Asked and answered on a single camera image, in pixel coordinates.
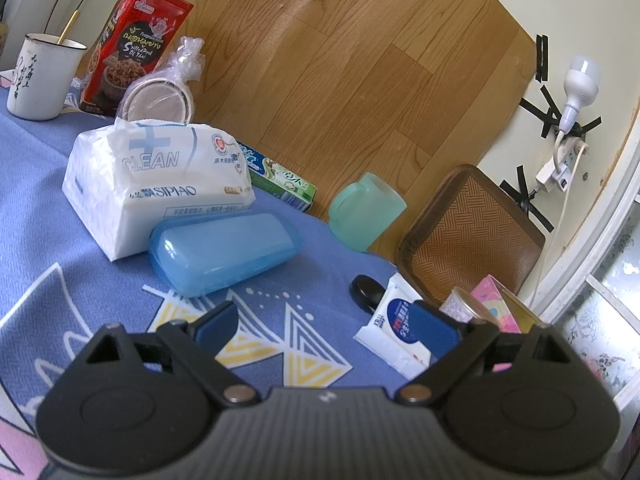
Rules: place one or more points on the red cereal box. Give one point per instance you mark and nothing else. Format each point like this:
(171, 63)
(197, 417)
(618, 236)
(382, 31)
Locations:
(135, 35)

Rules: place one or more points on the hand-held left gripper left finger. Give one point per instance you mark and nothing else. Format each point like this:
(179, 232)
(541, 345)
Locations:
(215, 330)

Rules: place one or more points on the white light bulb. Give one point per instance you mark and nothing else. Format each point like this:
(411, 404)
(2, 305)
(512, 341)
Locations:
(580, 80)

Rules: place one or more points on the wooden stick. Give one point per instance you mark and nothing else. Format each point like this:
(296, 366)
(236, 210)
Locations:
(70, 25)

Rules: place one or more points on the green toothpaste box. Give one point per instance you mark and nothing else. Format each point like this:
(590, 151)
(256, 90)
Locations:
(280, 180)

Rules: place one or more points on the blue plastic case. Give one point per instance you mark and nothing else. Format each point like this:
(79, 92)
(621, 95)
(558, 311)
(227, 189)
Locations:
(220, 250)

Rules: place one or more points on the black tape cross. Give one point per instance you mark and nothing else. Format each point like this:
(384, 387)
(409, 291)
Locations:
(537, 107)
(535, 215)

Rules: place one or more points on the white power strip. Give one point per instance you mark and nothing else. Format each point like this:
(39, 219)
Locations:
(555, 170)

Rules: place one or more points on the white paper cup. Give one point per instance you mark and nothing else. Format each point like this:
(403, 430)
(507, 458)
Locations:
(465, 305)

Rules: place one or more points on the black tape strip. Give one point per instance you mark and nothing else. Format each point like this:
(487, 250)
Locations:
(539, 60)

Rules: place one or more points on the frosted window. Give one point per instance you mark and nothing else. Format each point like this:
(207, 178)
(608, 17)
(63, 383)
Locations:
(610, 300)

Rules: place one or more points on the white tissue pack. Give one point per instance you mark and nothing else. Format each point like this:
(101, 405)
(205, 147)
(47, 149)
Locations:
(150, 175)

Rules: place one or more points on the black rounded object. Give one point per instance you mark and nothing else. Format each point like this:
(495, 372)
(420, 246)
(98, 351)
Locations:
(365, 290)

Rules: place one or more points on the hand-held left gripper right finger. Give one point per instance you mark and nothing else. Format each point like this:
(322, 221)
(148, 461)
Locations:
(430, 330)

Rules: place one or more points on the pink cardboard box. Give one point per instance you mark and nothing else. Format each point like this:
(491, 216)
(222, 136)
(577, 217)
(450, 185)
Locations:
(492, 292)

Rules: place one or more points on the white enamel mug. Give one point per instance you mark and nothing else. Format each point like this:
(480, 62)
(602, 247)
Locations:
(40, 80)

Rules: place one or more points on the brown woven mat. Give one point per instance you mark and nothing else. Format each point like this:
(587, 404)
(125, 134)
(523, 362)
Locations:
(465, 230)

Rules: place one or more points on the green plastic cup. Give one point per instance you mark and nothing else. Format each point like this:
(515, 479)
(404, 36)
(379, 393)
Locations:
(365, 210)

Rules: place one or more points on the bagged paper bowls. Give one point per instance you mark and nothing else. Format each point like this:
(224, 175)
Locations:
(160, 100)

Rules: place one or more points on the blue printed tablecloth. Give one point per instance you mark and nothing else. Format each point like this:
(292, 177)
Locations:
(50, 240)

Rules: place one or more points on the white wet wipe packet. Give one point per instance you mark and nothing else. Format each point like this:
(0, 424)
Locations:
(390, 325)

